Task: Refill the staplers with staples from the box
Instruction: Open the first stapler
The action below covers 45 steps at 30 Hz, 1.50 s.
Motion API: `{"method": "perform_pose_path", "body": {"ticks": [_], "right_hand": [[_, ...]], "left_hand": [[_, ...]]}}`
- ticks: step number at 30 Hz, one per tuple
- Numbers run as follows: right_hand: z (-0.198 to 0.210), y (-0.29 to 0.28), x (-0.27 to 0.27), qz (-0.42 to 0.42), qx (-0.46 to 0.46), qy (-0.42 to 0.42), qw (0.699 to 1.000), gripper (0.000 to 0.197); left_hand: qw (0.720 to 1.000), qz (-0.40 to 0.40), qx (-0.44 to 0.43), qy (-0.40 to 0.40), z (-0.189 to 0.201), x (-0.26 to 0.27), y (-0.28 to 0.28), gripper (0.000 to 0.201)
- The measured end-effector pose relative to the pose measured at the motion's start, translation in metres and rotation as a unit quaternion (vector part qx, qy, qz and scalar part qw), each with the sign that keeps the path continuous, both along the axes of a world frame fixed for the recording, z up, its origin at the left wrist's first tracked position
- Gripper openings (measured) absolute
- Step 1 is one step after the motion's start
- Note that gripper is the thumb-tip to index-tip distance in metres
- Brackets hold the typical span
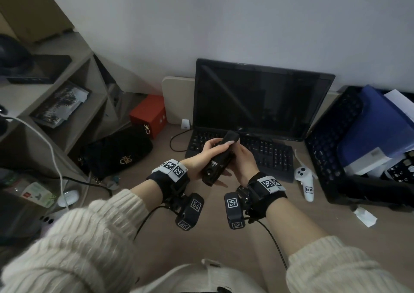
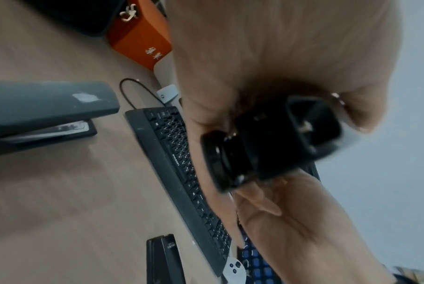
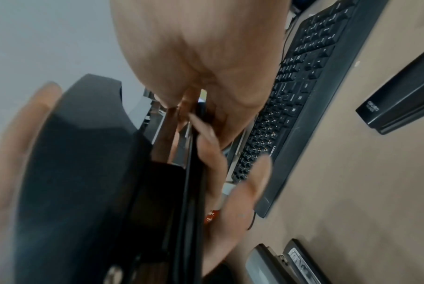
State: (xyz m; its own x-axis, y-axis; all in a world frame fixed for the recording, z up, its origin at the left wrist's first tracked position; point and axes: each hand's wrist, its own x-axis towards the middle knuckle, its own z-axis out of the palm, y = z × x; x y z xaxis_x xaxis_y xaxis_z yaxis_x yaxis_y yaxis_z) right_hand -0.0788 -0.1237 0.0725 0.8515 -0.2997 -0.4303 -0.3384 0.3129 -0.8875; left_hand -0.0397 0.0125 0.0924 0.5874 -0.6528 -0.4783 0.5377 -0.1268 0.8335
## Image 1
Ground white handheld controller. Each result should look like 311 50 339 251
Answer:
293 149 319 203

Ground person's left hand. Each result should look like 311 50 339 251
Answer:
186 137 235 181

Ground red box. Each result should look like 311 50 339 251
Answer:
129 94 167 139

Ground white paper sheets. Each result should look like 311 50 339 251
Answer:
383 89 414 122

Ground white computer mouse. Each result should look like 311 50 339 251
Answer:
57 190 81 208

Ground small black stapler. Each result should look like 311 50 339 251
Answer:
202 130 241 187

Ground thin black keyboard cable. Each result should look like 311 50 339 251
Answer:
169 128 194 153

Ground beige shelf unit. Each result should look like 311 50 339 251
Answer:
0 31 149 180

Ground black handbag gold logo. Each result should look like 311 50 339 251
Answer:
77 127 154 181

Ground green white packet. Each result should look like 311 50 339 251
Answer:
20 181 57 209

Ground thick black cable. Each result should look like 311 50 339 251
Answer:
0 170 113 197

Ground blue folder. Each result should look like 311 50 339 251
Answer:
336 84 414 168

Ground black camera cable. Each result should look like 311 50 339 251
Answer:
134 204 177 240
244 217 289 271

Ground black perforated file basket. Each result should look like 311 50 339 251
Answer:
304 86 414 211

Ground crumpled white paper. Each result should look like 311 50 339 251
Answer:
352 205 378 228

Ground pale smartphone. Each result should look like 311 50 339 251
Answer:
38 207 70 235

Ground person's left forearm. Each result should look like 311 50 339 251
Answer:
0 186 162 293

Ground brown cardboard box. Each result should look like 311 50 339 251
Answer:
0 0 75 44

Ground person's right forearm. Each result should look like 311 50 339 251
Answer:
265 199 405 293

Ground black computer monitor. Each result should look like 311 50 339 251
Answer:
193 58 336 141

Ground white cardboard box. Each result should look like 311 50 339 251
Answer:
343 146 394 176

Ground person's right hand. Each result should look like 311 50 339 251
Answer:
215 142 261 188

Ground black white picture booklet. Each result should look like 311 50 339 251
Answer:
29 81 91 128

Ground black white patterned sheet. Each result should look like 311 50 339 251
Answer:
385 155 414 184

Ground white cable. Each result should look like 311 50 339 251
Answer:
0 116 70 209

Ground cream knitted sweater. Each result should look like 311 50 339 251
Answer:
129 259 269 293

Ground black keyboard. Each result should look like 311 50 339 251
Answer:
185 128 295 184

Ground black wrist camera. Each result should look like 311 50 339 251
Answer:
223 192 246 231
176 192 205 231

